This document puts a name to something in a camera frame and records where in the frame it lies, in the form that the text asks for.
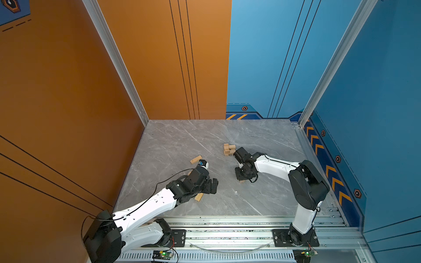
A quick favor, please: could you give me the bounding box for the wood arch block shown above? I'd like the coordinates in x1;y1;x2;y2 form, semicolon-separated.
223;144;236;151

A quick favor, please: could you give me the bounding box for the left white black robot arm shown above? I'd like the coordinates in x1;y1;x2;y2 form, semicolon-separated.
82;162;219;263

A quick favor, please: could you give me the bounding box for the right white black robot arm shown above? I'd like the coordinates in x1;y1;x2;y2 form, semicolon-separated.
234;147;330;248

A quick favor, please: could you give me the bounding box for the left green circuit board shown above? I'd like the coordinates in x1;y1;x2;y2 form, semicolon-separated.
151;251;175;263

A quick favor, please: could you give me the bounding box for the green circuit board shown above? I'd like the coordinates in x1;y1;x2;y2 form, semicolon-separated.
151;251;175;263
293;250;319;263

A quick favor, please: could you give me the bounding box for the right green circuit board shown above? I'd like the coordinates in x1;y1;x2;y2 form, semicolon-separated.
293;250;319;263

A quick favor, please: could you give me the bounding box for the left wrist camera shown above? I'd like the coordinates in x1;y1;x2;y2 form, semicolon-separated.
197;159;209;169

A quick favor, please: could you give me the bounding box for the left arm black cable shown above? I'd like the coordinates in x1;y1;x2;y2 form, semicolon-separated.
80;168;198;244

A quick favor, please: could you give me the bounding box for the aluminium rail frame front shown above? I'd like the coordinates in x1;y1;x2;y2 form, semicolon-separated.
114;215;377;263

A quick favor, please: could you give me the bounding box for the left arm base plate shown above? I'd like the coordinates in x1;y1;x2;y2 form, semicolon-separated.
154;230;186;248

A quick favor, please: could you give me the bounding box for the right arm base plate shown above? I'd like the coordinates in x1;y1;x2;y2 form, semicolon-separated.
272;229;320;247

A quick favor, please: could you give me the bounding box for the right aluminium corner post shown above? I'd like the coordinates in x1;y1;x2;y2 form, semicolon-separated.
298;0;378;129

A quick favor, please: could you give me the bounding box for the aluminium corner post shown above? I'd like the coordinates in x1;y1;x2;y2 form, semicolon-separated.
82;0;149;127
298;0;378;129

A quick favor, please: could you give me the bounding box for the left aluminium corner post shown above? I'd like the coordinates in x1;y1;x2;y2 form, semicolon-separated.
82;0;149;127

